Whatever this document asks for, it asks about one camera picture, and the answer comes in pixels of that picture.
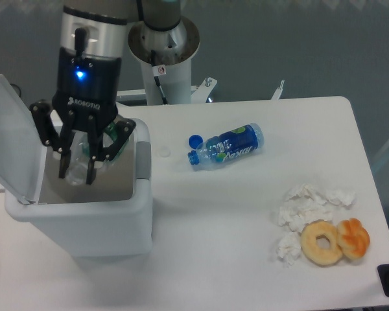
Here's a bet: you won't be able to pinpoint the blue bottle cap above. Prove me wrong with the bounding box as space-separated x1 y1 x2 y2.
188 135 204 149

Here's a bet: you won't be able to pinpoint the white trash can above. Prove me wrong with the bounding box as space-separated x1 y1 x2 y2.
0 75 153 257

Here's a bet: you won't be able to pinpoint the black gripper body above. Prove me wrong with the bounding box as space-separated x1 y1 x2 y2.
52 47 121 133

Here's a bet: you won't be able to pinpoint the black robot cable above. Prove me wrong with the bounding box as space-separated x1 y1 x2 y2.
150 50 169 106

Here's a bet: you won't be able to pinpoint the white bottle cap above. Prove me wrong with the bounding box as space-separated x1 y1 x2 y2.
158 146 171 157

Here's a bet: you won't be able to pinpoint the small crumpled white tissue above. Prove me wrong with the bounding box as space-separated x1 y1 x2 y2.
276 232 301 266

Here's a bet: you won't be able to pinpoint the orange twisted bread roll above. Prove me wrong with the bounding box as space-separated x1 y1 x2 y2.
336 218 370 260

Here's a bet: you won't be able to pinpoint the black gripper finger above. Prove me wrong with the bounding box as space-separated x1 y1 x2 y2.
29 100 74 179
86 117 136 185

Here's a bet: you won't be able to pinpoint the large crumpled white tissue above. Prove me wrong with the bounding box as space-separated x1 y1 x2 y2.
277 183 357 233

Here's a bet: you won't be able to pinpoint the clear green label bottle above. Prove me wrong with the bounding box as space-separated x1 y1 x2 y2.
64 122 129 186

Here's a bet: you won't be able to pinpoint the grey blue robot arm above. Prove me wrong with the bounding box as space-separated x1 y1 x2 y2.
30 1 186 184

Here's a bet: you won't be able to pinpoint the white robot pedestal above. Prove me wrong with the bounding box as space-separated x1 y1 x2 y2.
117 16 218 106

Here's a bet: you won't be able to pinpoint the blue label plastic bottle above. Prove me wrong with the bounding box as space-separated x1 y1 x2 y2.
187 123 265 170

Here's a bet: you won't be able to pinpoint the plain ring donut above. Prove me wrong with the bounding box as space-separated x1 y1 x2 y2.
300 221 343 266

